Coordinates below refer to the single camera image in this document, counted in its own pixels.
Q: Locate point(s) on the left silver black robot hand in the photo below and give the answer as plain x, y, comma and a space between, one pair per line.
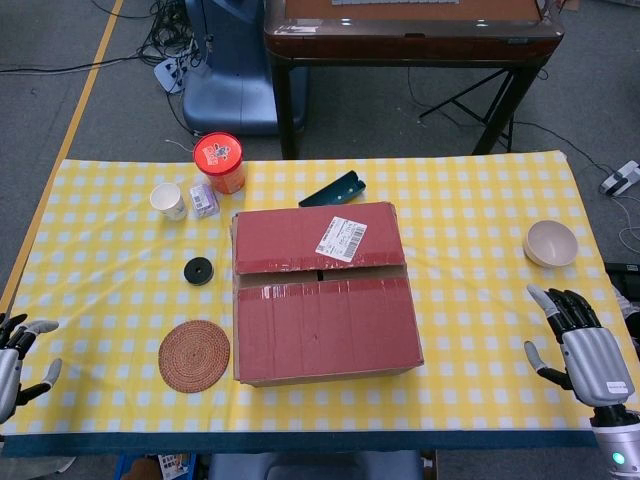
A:
10, 370

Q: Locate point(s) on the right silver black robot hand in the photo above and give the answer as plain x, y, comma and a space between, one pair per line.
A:
592, 360

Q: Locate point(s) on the brown cardboard box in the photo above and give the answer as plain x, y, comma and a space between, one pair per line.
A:
325, 325

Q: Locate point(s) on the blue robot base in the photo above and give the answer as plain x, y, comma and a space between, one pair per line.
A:
230, 75

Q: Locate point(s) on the black flat object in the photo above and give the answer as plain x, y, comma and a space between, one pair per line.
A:
624, 268

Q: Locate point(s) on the beige bowl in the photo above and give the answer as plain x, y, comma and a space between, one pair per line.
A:
550, 246

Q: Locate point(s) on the yellow white checked tablecloth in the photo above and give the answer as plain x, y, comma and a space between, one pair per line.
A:
475, 320

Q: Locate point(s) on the blue crate with papers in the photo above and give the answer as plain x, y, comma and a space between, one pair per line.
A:
150, 467

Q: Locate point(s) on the white black floor device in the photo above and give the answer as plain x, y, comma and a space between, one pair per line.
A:
620, 179

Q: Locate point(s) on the woven rattan coaster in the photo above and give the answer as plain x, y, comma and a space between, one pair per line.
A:
194, 356

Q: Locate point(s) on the black round disc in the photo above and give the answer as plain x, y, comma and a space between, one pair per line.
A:
198, 271

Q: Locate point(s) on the white paper cup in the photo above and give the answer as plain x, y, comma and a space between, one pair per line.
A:
167, 201

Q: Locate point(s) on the small purple packet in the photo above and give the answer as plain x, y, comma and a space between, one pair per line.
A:
204, 201

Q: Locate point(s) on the black metal folding stand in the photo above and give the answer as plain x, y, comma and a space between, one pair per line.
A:
467, 95

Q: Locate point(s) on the blue grey seat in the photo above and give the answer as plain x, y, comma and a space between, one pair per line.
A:
315, 466

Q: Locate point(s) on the orange canister with red lid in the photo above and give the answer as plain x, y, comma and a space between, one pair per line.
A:
220, 156

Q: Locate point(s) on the dark teal case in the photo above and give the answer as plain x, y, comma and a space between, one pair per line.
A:
334, 191

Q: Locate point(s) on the white power strip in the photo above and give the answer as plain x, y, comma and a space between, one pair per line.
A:
167, 75

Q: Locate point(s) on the dark wooden mahjong table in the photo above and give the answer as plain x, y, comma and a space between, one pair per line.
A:
400, 46

